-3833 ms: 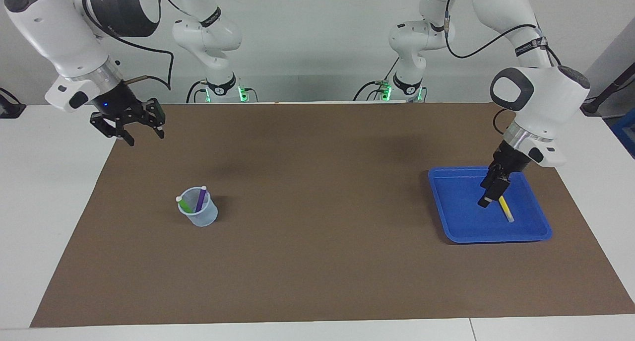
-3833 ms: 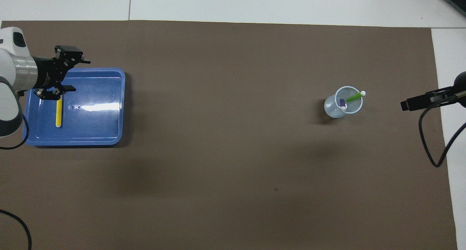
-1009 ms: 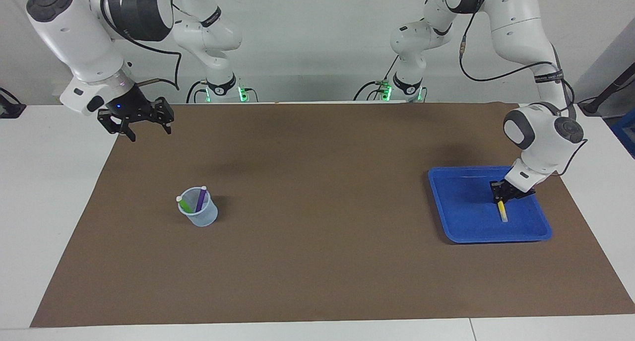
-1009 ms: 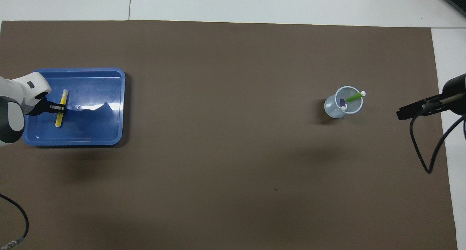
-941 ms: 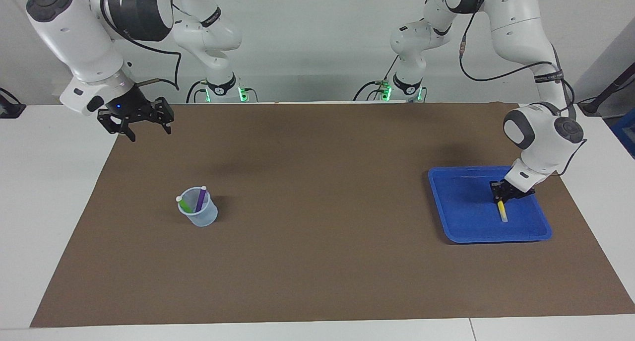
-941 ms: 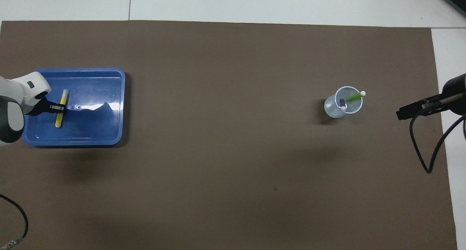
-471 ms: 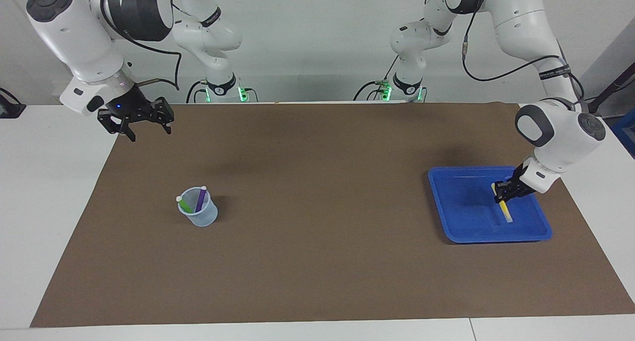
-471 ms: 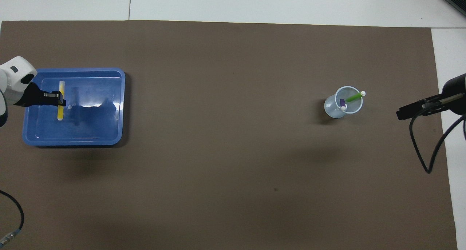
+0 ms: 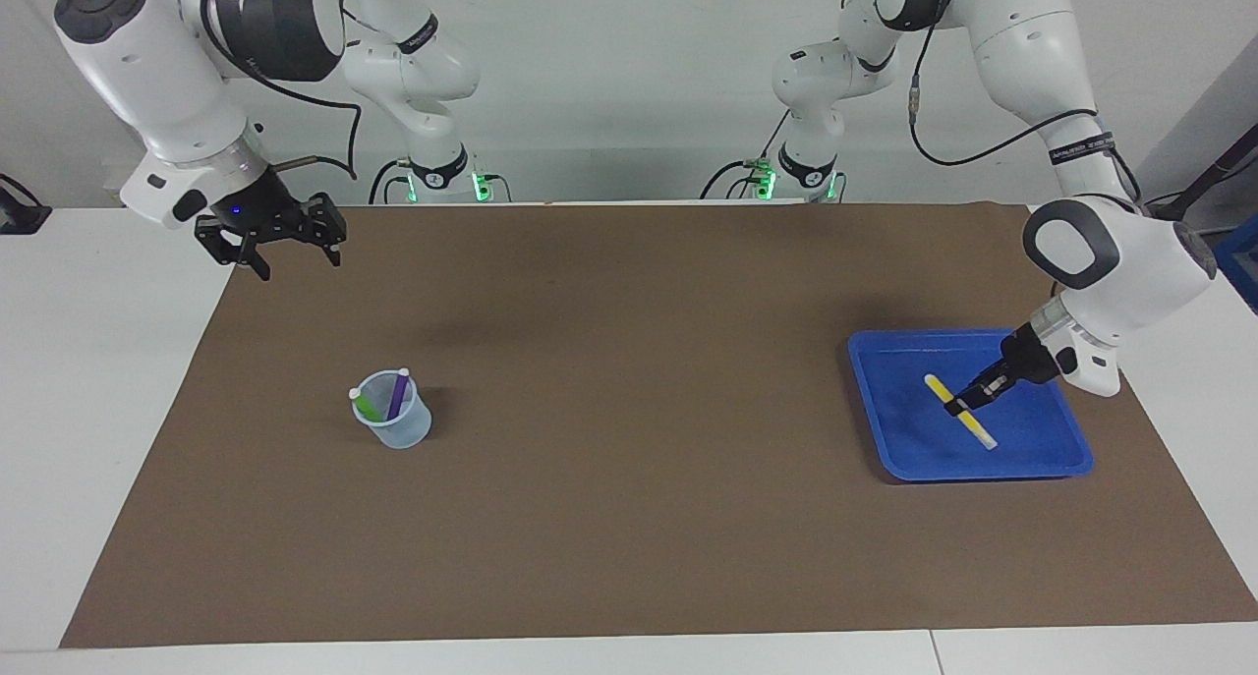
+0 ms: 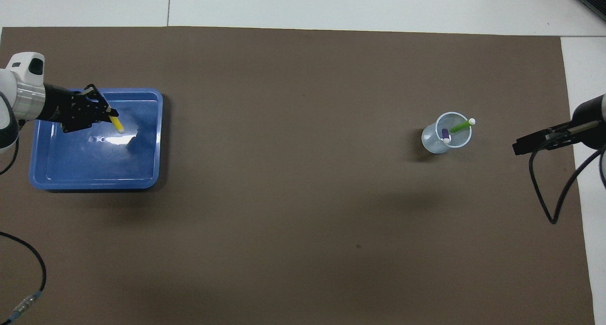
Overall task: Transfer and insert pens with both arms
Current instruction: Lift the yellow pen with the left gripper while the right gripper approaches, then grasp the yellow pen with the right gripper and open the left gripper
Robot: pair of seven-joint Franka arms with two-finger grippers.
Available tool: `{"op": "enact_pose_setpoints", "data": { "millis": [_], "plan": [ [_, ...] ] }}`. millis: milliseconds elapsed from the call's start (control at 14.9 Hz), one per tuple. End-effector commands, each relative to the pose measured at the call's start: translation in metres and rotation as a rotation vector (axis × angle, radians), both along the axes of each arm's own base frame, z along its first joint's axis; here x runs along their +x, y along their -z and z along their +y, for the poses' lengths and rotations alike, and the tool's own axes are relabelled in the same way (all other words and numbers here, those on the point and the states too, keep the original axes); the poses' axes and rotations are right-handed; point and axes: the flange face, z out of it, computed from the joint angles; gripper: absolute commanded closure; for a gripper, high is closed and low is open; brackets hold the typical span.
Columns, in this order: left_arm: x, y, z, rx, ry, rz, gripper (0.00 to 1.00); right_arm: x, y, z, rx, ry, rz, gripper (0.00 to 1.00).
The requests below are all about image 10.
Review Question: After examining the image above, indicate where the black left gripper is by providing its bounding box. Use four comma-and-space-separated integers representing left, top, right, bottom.
37, 83, 119, 134

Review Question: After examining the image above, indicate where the blue plastic tray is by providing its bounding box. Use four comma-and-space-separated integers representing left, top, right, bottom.
29, 88, 164, 191

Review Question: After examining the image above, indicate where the green pen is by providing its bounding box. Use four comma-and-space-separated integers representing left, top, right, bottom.
450, 118, 476, 134

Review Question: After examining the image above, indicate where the brown table mat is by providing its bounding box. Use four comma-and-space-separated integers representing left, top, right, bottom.
0, 26, 596, 325

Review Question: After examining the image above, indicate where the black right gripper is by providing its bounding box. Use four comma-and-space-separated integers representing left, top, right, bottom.
513, 96, 606, 156

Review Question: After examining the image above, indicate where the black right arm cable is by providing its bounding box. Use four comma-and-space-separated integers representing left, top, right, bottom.
529, 124, 606, 225

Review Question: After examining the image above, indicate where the translucent plastic cup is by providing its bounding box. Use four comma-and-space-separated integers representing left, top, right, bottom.
421, 112, 472, 154

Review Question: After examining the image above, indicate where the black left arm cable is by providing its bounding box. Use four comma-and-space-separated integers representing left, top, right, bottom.
0, 136, 47, 325

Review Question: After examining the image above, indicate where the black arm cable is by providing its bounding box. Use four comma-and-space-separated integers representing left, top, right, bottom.
529, 124, 606, 225
0, 136, 47, 325

